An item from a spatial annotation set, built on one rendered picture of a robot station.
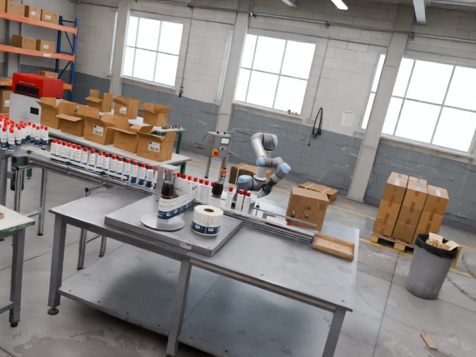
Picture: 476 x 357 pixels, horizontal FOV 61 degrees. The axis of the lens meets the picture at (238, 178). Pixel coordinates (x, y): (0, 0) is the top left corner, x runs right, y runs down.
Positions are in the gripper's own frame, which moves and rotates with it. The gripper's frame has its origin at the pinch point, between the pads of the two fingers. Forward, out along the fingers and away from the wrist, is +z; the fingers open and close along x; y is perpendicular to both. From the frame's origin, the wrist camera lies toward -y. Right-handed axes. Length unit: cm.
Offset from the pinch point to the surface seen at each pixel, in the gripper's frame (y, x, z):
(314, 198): -20.8, 33.4, -25.4
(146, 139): -123, -151, 93
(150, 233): 79, -31, 43
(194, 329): 69, 34, 78
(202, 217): 61, -15, 17
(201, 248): 79, 0, 24
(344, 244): -13, 75, -17
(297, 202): -18.1, 25.2, -13.6
